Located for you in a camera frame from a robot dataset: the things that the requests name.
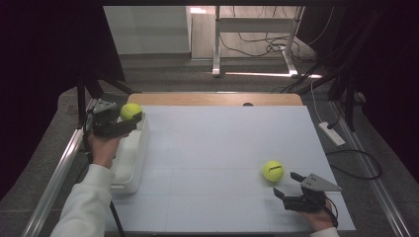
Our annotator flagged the yellow tennis ball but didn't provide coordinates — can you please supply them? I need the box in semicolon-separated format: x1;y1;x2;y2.
262;160;285;183
120;102;143;122

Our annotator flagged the black looped floor cable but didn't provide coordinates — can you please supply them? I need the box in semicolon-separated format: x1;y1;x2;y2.
325;149;383;181

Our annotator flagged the person's left hand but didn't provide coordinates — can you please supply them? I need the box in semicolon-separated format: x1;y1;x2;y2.
88;132;128;170

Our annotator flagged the tangle of black floor cables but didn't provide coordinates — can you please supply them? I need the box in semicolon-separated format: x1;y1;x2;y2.
218;5;335;63

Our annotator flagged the white power strip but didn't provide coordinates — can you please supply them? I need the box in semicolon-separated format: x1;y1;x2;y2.
317;120;347;147

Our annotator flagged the white plastic bin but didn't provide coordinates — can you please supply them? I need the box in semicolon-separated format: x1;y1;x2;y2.
110;113;151;196

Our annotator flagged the black plug with cable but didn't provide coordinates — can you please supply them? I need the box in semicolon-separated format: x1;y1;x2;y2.
326;98;345;130

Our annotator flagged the aluminium floor rail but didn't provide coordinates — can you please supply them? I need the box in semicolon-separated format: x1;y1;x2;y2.
330;100;413;237
21;98;100;237

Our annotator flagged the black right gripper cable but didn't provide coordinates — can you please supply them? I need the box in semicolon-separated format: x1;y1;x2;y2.
323;196;340;229

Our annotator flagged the person's right hand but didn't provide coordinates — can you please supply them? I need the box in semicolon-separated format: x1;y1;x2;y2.
298;200;338;233

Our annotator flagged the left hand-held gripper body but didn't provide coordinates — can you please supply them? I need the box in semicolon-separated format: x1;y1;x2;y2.
86;99;133;139

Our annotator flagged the white board sheet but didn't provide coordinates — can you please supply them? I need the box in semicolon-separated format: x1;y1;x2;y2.
104;105;357;233

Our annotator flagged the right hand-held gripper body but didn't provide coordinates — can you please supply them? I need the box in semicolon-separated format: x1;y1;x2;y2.
283;173;343;213

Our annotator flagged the black curtain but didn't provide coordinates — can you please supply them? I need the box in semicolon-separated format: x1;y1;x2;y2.
297;0;419;186
0;0;126;198

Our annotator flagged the white desk frame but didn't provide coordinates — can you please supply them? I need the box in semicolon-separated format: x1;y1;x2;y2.
211;5;305;79

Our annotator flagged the white cabinet panel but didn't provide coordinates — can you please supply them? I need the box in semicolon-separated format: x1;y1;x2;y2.
103;5;193;55

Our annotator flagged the thin white cable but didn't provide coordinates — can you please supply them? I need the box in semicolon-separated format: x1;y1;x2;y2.
310;80;323;123

